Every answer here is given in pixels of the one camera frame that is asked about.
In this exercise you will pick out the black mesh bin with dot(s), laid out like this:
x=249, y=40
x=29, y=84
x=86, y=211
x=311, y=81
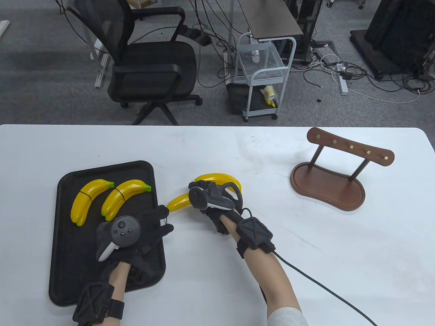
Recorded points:
x=236, y=98

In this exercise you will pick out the black plastic tray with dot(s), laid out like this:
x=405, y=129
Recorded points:
x=68, y=271

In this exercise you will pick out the small white bottle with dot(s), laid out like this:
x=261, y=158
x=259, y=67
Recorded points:
x=256, y=57

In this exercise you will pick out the white sleeve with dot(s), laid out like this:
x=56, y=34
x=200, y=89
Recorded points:
x=289, y=317

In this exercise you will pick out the black power adapter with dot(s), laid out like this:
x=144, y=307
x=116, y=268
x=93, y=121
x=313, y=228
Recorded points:
x=204, y=40

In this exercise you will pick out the person's right hand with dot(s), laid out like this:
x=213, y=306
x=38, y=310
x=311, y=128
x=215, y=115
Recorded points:
x=219, y=217

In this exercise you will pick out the black metal desk frame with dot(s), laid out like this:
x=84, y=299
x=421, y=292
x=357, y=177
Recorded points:
x=306, y=20

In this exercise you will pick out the black elastic band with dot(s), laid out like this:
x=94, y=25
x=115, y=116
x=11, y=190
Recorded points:
x=119, y=193
x=165, y=220
x=85, y=194

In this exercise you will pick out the grey handheld controller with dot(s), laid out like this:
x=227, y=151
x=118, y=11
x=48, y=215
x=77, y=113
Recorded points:
x=204, y=198
x=124, y=231

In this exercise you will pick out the black equipment base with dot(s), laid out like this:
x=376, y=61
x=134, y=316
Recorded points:
x=390, y=34

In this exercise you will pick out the white utility cart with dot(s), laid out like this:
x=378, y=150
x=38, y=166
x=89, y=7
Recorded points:
x=249, y=95

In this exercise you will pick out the white power strip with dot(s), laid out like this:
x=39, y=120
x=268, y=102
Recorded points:
x=225, y=68
x=343, y=85

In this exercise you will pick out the cardboard box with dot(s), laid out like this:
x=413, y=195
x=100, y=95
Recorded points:
x=139, y=3

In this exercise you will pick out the yellow white bottle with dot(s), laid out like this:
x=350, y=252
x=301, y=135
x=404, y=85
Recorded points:
x=270, y=93

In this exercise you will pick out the white board corner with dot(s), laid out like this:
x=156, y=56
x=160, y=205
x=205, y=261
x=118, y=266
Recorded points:
x=3, y=27

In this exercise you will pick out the silver metal frame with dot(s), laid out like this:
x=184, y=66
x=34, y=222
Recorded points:
x=99, y=79

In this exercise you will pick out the person's left forearm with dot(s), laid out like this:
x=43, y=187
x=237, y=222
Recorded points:
x=119, y=275

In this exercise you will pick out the brown wooden hook stand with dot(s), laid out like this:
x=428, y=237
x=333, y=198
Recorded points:
x=326, y=190

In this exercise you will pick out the black office chair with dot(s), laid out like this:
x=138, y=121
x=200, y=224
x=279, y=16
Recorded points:
x=159, y=61

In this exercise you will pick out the person's right forearm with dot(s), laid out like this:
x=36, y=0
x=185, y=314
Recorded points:
x=258, y=271

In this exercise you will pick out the dark top side table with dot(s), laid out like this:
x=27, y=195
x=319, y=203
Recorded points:
x=272, y=20

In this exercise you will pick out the metal floor box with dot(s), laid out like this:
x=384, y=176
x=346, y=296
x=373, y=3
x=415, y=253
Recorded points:
x=324, y=52

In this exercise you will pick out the person's left hand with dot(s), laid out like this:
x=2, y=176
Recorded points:
x=149, y=227

